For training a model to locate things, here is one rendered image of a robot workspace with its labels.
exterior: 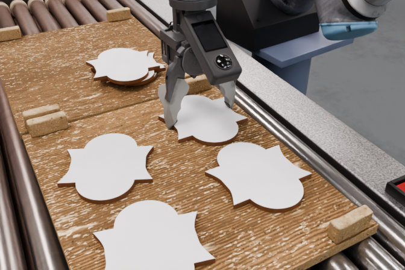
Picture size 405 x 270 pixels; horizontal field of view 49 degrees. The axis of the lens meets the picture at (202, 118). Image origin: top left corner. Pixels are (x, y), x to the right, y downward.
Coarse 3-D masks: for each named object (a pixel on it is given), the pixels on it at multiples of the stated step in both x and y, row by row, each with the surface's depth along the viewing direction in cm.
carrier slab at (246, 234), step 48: (48, 144) 68; (144, 144) 68; (192, 144) 68; (48, 192) 59; (144, 192) 59; (192, 192) 59; (336, 192) 59; (96, 240) 52; (240, 240) 52; (288, 240) 52
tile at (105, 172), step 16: (96, 144) 67; (112, 144) 67; (128, 144) 67; (80, 160) 63; (96, 160) 63; (112, 160) 63; (128, 160) 63; (144, 160) 63; (64, 176) 61; (80, 176) 61; (96, 176) 61; (112, 176) 61; (128, 176) 61; (144, 176) 61; (80, 192) 58; (96, 192) 58; (112, 192) 58; (128, 192) 59
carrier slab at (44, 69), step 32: (64, 32) 106; (96, 32) 106; (128, 32) 106; (0, 64) 91; (32, 64) 91; (64, 64) 91; (32, 96) 80; (64, 96) 80; (96, 96) 80; (128, 96) 80
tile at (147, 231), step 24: (120, 216) 54; (144, 216) 54; (168, 216) 54; (192, 216) 54; (120, 240) 51; (144, 240) 51; (168, 240) 51; (192, 240) 51; (120, 264) 48; (144, 264) 48; (168, 264) 48; (192, 264) 48
